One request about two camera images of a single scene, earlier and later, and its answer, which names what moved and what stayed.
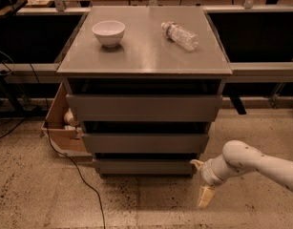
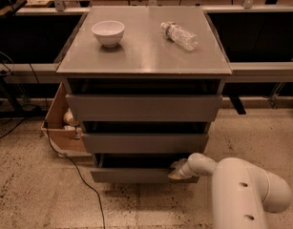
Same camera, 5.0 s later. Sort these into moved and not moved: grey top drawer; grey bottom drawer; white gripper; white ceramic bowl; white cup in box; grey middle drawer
Moved: grey bottom drawer; white gripper
Not moved: grey top drawer; white ceramic bowl; white cup in box; grey middle drawer
